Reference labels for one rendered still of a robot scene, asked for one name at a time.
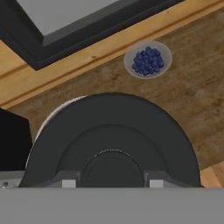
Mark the clear glass bowl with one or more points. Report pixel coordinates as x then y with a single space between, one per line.
166 52

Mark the white blender jar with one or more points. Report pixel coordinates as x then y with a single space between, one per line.
49 118

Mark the blueberries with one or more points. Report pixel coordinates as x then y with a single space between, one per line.
148 61

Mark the black appliance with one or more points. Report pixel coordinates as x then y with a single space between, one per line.
13 140

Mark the black round blender lid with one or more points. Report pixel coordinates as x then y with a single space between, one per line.
116 122

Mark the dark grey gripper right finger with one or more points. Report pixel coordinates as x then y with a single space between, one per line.
154 176

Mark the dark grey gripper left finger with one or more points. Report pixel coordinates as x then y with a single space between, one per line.
68 176

